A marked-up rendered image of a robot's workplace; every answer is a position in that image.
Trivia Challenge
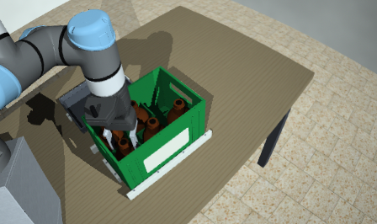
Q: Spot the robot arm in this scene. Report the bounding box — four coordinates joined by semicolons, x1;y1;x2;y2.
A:
0;9;121;109

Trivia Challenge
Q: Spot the green plastic crate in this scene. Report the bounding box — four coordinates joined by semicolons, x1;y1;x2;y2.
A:
90;66;205;189

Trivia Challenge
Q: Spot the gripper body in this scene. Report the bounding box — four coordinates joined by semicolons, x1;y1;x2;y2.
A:
84;64;137;131

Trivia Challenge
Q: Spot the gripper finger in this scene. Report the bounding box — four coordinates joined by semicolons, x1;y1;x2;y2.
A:
104;128;116;150
130;121;139;150

